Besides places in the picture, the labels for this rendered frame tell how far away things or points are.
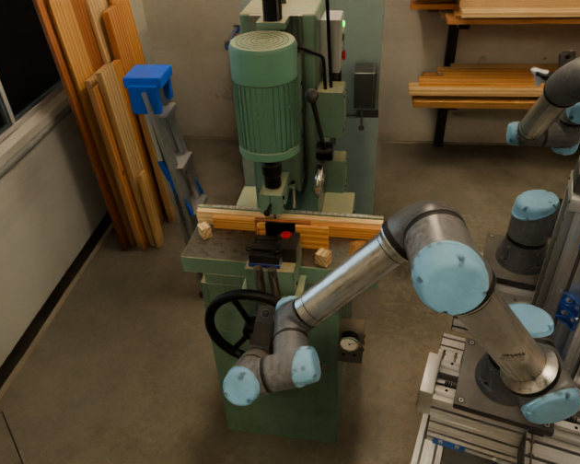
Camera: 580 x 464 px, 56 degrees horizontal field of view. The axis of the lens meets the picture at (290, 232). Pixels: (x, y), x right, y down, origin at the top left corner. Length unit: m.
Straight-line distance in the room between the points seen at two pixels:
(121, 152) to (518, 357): 2.31
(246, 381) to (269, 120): 0.68
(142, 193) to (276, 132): 1.69
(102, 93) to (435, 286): 2.21
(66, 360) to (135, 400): 0.44
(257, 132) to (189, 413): 1.35
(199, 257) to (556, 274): 0.98
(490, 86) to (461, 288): 2.76
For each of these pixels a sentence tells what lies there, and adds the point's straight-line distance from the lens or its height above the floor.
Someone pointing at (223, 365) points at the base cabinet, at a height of 0.41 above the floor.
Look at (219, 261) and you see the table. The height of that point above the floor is 0.89.
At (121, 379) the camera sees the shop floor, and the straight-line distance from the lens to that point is 2.60.
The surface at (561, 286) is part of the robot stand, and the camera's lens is 1.50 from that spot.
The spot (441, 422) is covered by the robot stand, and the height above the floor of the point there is 0.67.
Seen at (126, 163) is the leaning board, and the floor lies 0.55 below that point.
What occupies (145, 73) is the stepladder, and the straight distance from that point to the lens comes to 2.36.
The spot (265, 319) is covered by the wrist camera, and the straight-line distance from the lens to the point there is 1.29.
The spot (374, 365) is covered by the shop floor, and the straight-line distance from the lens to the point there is 2.51.
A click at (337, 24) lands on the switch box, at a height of 1.47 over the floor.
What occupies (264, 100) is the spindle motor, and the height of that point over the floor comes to 1.38.
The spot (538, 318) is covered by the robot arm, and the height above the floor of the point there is 1.05.
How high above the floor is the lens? 1.94
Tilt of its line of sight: 37 degrees down
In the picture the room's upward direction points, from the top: 3 degrees counter-clockwise
